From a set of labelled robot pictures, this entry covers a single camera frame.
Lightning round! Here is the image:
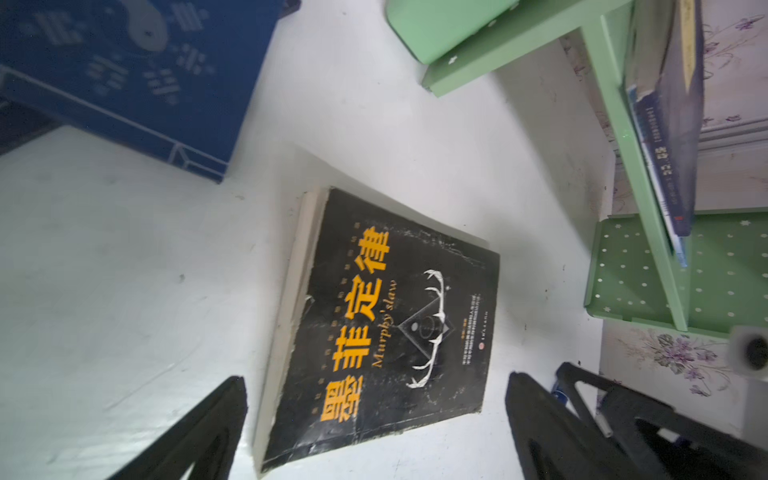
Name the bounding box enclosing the blue book yellow label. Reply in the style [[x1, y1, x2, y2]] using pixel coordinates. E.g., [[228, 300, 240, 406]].
[[1, 0, 283, 182]]

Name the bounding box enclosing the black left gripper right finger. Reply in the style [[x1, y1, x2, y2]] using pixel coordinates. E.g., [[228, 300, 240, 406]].
[[505, 372, 642, 479]]

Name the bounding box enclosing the green wooden bookshelf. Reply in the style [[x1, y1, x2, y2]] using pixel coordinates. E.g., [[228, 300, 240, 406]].
[[423, 1, 767, 337]]

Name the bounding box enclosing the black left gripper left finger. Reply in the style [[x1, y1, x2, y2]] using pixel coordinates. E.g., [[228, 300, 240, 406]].
[[111, 376, 248, 479]]

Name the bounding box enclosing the black cover book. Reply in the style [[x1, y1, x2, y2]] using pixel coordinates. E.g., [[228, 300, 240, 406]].
[[253, 187, 500, 475]]

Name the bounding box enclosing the dark blue book under arm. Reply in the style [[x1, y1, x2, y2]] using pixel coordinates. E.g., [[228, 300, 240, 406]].
[[0, 98, 61, 155]]

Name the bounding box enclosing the green pen holder cup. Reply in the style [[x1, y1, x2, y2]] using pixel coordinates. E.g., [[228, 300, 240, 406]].
[[385, 0, 519, 65]]

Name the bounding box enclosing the dark blue thick book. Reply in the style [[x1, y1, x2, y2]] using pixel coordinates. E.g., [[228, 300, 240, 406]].
[[624, 1, 704, 237]]

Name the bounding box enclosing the sci-fi cover magazine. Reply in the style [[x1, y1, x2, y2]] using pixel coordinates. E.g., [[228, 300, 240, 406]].
[[626, 89, 688, 269]]

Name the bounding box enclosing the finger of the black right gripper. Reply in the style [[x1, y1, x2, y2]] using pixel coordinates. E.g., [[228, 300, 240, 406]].
[[556, 362, 767, 479]]

